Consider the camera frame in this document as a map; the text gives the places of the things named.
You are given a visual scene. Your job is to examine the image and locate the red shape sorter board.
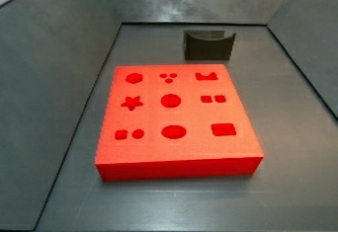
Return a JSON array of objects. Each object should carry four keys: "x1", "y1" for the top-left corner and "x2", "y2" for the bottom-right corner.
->
[{"x1": 95, "y1": 64, "x2": 265, "y2": 182}]

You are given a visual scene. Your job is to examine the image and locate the black curved holder stand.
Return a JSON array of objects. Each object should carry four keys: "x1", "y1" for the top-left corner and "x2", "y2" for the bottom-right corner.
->
[{"x1": 183, "y1": 31, "x2": 237, "y2": 60}]

